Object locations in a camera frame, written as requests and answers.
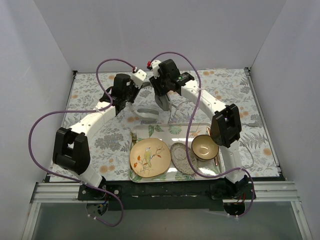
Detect brown beige bowl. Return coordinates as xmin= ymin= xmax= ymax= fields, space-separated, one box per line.
xmin=191 ymin=135 xmax=219 ymax=161

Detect floral patterned table mat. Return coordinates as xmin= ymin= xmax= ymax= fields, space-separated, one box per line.
xmin=48 ymin=69 xmax=281 ymax=183

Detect aluminium frame rail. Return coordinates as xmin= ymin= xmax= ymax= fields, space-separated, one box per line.
xmin=31 ymin=181 xmax=301 ymax=203

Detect grey white headphones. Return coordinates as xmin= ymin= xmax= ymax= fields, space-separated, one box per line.
xmin=128 ymin=82 xmax=191 ymax=125

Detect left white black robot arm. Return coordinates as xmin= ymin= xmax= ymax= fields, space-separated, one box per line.
xmin=53 ymin=70 xmax=147 ymax=200

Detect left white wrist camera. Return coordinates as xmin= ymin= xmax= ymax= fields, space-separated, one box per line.
xmin=131 ymin=69 xmax=147 ymax=88

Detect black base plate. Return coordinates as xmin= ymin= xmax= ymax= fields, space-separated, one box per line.
xmin=77 ymin=178 xmax=257 ymax=212

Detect beige bird plate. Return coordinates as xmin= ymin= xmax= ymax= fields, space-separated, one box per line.
xmin=129 ymin=138 xmax=172 ymax=178

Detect floral white serving tray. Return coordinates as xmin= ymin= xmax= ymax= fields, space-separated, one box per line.
xmin=129 ymin=122 xmax=224 ymax=183

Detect speckled oval dish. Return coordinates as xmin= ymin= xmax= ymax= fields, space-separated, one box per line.
xmin=170 ymin=142 xmax=195 ymax=175

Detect gold fork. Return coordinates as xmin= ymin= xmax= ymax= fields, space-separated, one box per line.
xmin=131 ymin=132 xmax=137 ymax=146

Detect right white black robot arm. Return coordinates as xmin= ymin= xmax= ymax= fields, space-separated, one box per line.
xmin=149 ymin=70 xmax=249 ymax=199

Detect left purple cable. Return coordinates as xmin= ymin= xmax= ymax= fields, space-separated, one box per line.
xmin=29 ymin=58 xmax=139 ymax=227

